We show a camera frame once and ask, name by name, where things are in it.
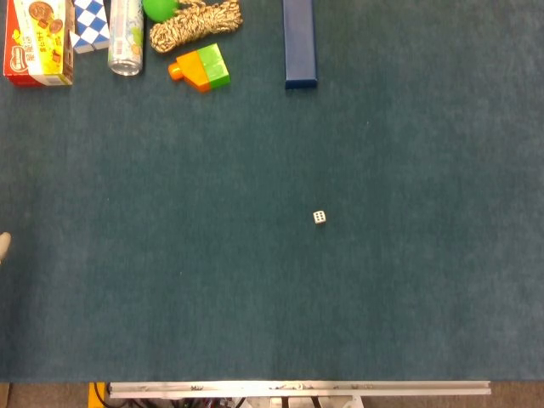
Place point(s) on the white green drink can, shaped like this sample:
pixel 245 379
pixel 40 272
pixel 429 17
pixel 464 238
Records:
pixel 125 42

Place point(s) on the white die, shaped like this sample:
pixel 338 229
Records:
pixel 319 217

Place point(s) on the green toy building block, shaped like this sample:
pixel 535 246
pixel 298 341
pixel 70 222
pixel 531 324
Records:
pixel 214 66

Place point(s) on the long navy blue box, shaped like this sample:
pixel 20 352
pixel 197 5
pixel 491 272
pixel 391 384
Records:
pixel 299 42

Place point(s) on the aluminium profile rail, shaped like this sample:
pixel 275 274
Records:
pixel 297 389

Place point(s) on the orange toy building block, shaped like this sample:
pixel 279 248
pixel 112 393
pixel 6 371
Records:
pixel 191 70

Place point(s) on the red and white snack box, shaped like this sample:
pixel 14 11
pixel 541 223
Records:
pixel 38 42

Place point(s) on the yellow frame part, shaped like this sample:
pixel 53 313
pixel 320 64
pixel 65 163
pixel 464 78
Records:
pixel 93 395

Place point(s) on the teal table cloth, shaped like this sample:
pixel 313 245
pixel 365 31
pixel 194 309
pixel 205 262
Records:
pixel 255 276

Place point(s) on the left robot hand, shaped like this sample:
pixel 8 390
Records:
pixel 3 246

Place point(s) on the green ball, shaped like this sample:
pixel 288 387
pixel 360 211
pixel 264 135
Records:
pixel 159 8

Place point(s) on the blue white snake cube puzzle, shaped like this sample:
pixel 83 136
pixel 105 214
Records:
pixel 91 25

